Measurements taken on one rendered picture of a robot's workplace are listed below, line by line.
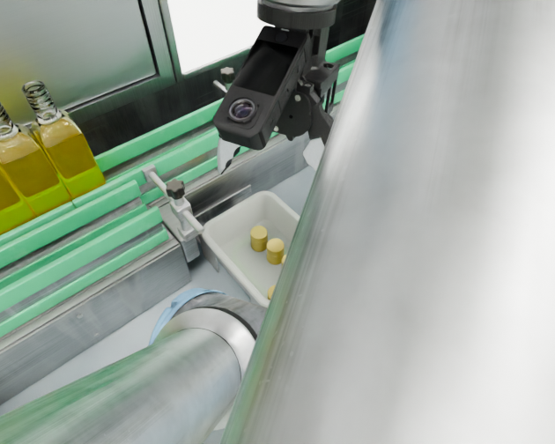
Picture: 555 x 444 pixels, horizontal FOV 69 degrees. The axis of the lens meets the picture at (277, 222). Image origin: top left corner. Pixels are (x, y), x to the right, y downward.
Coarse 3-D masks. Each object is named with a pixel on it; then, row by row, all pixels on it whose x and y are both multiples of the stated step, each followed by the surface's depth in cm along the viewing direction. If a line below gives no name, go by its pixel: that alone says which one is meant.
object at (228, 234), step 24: (264, 192) 82; (240, 216) 81; (264, 216) 86; (288, 216) 79; (216, 240) 81; (240, 240) 83; (288, 240) 83; (240, 264) 80; (264, 264) 80; (264, 288) 76
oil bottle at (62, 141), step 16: (64, 112) 58; (32, 128) 58; (48, 128) 56; (64, 128) 57; (48, 144) 57; (64, 144) 58; (80, 144) 60; (64, 160) 60; (80, 160) 61; (64, 176) 61; (80, 176) 63; (96, 176) 65; (80, 192) 65
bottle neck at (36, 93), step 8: (24, 88) 53; (32, 88) 54; (40, 88) 53; (32, 96) 53; (40, 96) 53; (48, 96) 54; (32, 104) 54; (40, 104) 54; (48, 104) 55; (40, 112) 55; (48, 112) 55; (56, 112) 56; (40, 120) 56; (48, 120) 56
